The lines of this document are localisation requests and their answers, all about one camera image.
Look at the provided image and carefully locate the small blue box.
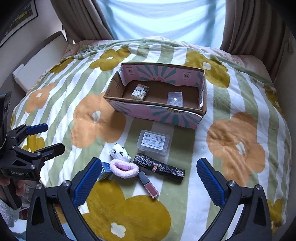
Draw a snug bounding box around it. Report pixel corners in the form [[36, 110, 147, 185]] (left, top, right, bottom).
[[97, 162, 113, 181]]

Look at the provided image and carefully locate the white spotted cloth bundle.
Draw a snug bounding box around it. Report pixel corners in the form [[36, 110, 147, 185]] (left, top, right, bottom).
[[109, 143, 132, 162]]

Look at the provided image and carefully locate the pink fluffy scrunchie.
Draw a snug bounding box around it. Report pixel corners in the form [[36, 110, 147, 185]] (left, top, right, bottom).
[[109, 159, 139, 179]]

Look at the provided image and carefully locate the black roll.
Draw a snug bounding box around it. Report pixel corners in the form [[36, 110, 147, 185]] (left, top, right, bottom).
[[133, 153, 185, 183]]

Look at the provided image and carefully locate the clear labelled plastic case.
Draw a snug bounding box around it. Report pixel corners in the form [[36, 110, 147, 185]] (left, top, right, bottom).
[[137, 130, 170, 156]]

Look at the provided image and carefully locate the person's left hand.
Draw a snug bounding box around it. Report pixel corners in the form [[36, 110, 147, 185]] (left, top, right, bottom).
[[0, 176, 25, 196]]

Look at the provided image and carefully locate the white headboard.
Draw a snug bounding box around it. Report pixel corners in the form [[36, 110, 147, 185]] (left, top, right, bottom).
[[12, 31, 68, 92]]

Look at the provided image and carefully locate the floral striped blanket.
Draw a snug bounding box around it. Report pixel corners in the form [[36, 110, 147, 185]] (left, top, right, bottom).
[[11, 38, 292, 240]]

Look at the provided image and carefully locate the left brown curtain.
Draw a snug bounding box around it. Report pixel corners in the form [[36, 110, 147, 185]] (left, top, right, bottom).
[[51, 0, 115, 43]]

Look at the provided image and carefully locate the brown curtain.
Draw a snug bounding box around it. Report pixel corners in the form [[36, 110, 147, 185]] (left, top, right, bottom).
[[220, 0, 290, 81], [51, 0, 115, 43]]

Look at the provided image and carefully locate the pink patterned cardboard box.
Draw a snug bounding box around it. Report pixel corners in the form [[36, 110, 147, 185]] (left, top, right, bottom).
[[104, 62, 207, 129]]

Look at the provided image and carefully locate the right brown curtain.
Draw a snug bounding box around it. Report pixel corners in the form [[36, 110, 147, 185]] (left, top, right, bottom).
[[220, 0, 290, 81]]

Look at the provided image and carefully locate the light blue sheer curtain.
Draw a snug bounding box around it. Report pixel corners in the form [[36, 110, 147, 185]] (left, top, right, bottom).
[[98, 0, 226, 48]]

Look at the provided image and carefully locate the framed wall picture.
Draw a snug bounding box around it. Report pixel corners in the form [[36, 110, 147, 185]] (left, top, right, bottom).
[[1, 1, 38, 46]]

